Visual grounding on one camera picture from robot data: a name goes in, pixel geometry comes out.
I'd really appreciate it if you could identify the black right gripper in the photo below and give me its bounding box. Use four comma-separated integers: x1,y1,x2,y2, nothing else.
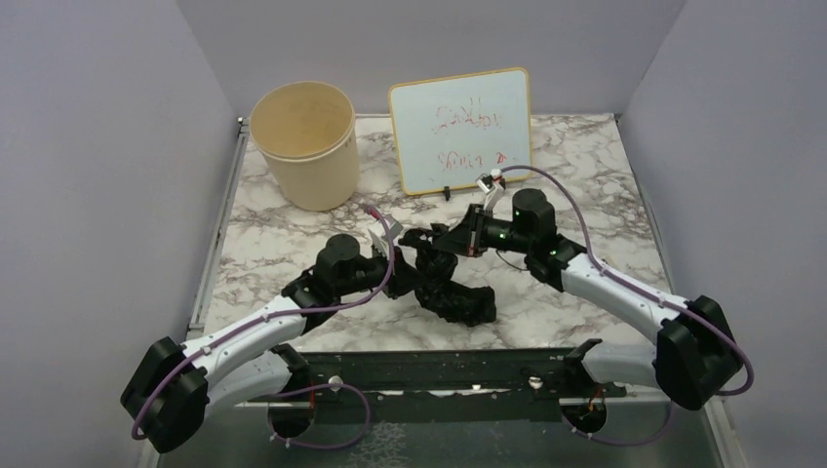
433,204,533,258

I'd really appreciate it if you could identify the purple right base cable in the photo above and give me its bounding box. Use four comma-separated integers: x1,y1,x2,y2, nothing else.
560,400,673,449

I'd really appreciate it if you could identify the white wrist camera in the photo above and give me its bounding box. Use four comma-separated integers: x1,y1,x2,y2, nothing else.
476,168,505,215
368,216,403,257

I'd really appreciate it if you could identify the yellow framed whiteboard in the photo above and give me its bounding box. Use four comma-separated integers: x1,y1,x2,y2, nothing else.
388,67,533,196

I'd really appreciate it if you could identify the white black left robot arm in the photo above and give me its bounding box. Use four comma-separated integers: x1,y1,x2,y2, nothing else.
120,220,463,453

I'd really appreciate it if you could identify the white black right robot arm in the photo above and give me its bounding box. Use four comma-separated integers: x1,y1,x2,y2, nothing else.
431,188,744,410

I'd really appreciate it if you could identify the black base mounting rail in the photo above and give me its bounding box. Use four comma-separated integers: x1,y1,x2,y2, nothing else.
257,347,626,424

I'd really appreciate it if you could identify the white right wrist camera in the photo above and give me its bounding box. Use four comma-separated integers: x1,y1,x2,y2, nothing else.
476,168,505,215

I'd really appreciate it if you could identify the beige cylindrical trash bin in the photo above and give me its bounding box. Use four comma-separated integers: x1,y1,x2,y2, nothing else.
249,81,360,212

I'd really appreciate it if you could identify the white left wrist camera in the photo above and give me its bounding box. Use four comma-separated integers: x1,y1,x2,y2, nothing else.
368,216,403,257

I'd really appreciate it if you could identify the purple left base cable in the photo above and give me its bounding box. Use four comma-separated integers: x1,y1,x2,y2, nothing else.
266,380,373,451

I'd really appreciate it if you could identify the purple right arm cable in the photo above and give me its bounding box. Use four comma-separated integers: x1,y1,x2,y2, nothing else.
493,166,755,397

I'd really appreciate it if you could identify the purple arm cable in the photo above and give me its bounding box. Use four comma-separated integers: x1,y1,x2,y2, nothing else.
493,166,755,397
132,205,397,442

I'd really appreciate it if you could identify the black plastic trash bag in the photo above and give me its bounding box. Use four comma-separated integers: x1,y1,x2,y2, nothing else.
413,248,497,327

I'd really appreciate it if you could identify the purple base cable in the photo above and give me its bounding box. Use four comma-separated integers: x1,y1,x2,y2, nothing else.
560,400,673,449
266,380,373,451

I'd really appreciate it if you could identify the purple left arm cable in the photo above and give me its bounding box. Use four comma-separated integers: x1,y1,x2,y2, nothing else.
132,205,397,442

